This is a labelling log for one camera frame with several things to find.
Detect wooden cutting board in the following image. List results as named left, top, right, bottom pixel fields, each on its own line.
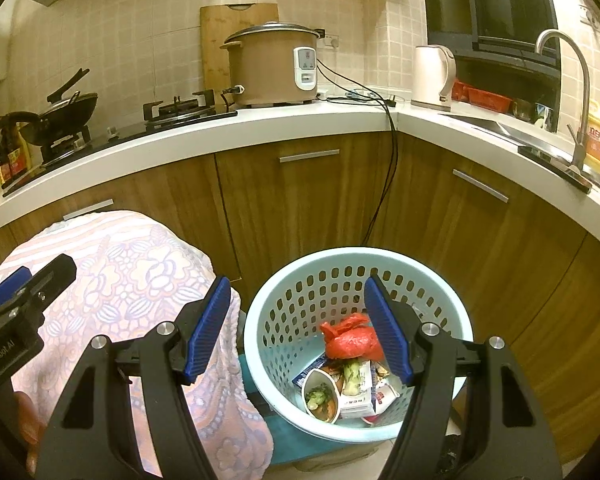
left=200, top=3, right=280, bottom=96

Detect small white printed cup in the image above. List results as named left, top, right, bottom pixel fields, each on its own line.
left=301, top=367, right=342, bottom=423

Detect person's left hand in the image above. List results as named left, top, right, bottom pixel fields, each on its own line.
left=12, top=391, right=47, bottom=477

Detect black wok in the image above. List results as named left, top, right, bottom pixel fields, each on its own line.
left=17, top=67, right=99, bottom=146

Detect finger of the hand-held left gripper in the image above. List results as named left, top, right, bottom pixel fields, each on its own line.
left=10, top=254, right=77, bottom=318
left=0, top=266, right=33, bottom=311

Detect steel sink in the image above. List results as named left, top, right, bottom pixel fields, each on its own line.
left=440, top=112, right=576, bottom=158

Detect black power cable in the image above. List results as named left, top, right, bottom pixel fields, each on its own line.
left=316, top=57, right=400, bottom=247

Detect light blue plastic basket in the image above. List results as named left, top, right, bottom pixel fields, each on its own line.
left=243, top=246, right=473, bottom=443

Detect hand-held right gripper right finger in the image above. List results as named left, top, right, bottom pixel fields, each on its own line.
left=364, top=274, right=563, bottom=480

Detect red tray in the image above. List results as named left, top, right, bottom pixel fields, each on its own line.
left=451, top=80, right=512, bottom=113

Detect green vegetable scraps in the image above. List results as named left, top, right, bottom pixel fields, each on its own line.
left=342, top=360, right=363, bottom=396

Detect wooden base cabinet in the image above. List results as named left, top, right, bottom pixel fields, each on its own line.
left=0, top=130, right=600, bottom=466

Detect white carton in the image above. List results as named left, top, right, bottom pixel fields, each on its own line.
left=340, top=360, right=373, bottom=420

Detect metal faucet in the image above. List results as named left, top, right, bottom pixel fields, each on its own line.
left=517, top=29, right=593, bottom=193

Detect black gas stove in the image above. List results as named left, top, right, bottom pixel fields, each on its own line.
left=2, top=89, right=238, bottom=196

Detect red plastic bag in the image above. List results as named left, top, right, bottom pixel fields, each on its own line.
left=319, top=312, right=386, bottom=361

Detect dark window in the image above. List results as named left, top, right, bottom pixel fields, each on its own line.
left=420, top=0, right=563, bottom=66

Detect round table with patterned cloth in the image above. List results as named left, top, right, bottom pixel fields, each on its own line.
left=0, top=210, right=274, bottom=478

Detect metal cabinet handle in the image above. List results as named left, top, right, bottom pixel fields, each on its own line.
left=452, top=169, right=510, bottom=203
left=62, top=200, right=115, bottom=221
left=279, top=150, right=341, bottom=163

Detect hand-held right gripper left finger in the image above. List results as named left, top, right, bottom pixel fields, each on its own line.
left=34, top=275, right=232, bottom=480

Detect teal stool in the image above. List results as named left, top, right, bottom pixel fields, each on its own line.
left=237, top=355, right=381, bottom=466

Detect white power strip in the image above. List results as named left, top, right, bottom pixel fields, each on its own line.
left=317, top=87, right=397, bottom=108

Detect brown rice cooker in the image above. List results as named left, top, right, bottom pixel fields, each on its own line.
left=220, top=21, right=326, bottom=108

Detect white electric kettle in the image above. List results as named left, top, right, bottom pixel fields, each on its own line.
left=411, top=45, right=457, bottom=112

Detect dark sauce bottle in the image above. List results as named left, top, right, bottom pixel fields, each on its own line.
left=0, top=127, right=12, bottom=186
left=7, top=130, right=28, bottom=178

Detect white and blue packet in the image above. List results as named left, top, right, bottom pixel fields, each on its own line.
left=370, top=375, right=401, bottom=413
left=292, top=352, right=326, bottom=386

